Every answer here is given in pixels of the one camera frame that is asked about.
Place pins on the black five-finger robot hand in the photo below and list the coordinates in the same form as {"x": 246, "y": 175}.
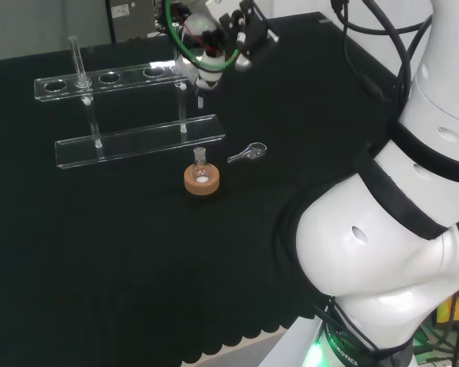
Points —
{"x": 248, "y": 32}

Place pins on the translucent white plastic funnel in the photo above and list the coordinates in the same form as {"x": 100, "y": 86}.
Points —
{"x": 201, "y": 100}

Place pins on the clear acrylic funnel stand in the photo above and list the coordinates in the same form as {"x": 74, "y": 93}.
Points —
{"x": 137, "y": 139}

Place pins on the grey metal cabinet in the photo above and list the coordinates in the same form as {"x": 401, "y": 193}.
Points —
{"x": 132, "y": 19}

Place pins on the clear round-bottom glass flask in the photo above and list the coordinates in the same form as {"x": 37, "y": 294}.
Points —
{"x": 201, "y": 168}

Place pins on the black bench cloth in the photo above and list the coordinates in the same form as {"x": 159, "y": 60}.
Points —
{"x": 118, "y": 248}

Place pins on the yellow stop button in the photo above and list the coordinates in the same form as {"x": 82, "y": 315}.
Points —
{"x": 453, "y": 306}

